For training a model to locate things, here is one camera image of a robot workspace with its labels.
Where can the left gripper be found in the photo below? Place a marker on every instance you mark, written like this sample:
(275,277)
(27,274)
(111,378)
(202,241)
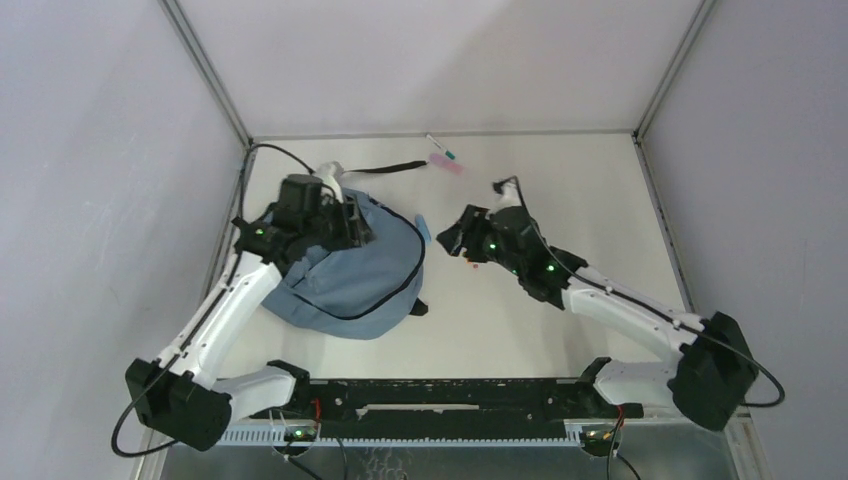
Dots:
(356,232)

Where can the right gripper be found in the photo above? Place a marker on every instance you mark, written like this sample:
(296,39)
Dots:
(474,221)

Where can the blue eraser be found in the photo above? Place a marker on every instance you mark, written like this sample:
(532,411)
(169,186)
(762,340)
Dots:
(422,228)

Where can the blue student backpack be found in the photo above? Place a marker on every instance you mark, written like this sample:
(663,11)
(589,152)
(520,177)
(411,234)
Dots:
(359,293)

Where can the teal capped marker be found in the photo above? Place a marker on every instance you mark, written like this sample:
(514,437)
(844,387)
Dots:
(440,147)

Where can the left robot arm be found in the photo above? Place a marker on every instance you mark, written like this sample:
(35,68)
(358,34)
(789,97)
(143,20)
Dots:
(181,393)

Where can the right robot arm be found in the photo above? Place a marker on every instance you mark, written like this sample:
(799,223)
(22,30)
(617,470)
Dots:
(703,367)

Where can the pink eraser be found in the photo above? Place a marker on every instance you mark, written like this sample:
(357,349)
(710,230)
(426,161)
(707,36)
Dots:
(445,163)

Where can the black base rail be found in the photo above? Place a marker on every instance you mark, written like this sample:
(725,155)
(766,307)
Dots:
(449,409)

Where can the aluminium frame profile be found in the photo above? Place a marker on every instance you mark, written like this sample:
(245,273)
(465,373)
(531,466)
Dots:
(200,58)

